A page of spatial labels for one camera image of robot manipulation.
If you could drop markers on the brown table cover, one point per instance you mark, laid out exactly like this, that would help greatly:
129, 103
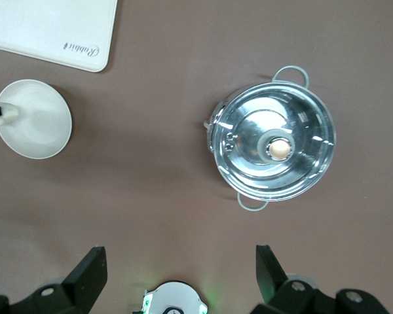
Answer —
150, 196

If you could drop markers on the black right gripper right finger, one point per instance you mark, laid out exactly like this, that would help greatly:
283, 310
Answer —
275, 294

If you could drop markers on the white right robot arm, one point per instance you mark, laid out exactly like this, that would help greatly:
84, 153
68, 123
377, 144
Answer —
173, 297

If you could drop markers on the pale green electric pot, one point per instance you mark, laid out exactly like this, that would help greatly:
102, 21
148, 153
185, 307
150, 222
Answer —
211, 131

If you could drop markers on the small white bun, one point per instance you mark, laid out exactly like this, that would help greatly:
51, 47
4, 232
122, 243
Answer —
8, 116

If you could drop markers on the round cream plate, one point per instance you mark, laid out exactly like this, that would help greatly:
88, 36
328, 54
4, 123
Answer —
42, 131

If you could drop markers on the glass pot lid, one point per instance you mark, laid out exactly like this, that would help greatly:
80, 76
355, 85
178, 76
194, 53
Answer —
298, 170

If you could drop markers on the cream rabbit print tray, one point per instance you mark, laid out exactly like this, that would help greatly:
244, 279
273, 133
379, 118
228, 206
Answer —
52, 32

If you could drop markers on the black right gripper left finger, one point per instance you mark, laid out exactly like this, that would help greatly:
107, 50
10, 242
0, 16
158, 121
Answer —
82, 288

